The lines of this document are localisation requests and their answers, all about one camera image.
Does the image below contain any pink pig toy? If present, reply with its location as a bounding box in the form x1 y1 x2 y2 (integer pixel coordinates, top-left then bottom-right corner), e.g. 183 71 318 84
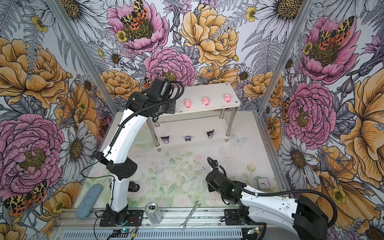
184 99 192 109
202 97 210 106
224 94 232 103

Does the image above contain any black white kuromi toy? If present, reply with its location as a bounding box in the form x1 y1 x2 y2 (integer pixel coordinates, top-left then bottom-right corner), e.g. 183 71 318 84
161 136 170 144

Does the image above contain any black purple kuromi toy back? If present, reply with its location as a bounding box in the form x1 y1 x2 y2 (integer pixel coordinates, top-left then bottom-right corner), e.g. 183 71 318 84
207 130 215 139

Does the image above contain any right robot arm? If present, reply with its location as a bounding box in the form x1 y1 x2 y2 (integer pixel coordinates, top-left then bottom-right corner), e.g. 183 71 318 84
206 170 329 240

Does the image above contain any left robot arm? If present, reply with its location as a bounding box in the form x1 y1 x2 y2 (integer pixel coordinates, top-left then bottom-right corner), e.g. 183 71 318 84
96 79 185 216

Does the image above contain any white two-tier shelf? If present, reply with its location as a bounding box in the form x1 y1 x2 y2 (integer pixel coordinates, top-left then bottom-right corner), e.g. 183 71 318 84
147 83 240 152

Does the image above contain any small white clock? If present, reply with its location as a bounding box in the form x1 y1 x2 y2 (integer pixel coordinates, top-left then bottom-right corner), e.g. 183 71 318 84
258 177 271 190

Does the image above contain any silver wrench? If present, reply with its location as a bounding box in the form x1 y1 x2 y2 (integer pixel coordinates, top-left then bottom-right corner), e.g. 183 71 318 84
180 201 201 231

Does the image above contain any green circuit board right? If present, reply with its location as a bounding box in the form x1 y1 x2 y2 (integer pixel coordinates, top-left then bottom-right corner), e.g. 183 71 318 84
247 227 260 235

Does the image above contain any green circuit board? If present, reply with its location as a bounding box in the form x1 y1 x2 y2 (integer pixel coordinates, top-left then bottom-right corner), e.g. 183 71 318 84
247 227 260 235
113 229 136 238

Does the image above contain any silver drink can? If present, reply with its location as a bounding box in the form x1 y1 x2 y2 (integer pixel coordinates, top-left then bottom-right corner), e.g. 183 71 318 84
145 202 163 225

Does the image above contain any green circuit board left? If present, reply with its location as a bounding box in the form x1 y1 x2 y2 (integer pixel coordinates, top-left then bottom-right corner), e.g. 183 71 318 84
113 229 136 238

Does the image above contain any blue grey sponge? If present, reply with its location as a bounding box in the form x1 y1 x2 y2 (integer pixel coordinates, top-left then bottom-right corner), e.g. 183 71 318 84
75 184 103 219

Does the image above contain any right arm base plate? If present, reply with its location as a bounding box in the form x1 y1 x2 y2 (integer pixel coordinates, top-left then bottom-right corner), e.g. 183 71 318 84
224 209 246 226

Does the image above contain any black corrugated cable right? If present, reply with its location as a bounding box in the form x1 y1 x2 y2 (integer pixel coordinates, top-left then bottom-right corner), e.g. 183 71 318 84
206 156 338 229

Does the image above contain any black corrugated cable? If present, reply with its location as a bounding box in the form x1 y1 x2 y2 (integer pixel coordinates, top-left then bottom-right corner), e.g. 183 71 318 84
206 156 338 229
80 80 185 181

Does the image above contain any black corrugated cable left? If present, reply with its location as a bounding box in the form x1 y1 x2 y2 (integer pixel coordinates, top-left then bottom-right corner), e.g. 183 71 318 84
80 80 185 181

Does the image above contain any aluminium front rail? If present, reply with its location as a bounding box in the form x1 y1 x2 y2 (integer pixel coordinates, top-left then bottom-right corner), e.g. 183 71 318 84
53 206 313 230

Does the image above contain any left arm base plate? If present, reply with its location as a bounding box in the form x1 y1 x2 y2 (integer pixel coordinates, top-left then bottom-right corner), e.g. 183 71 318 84
99 210 144 227

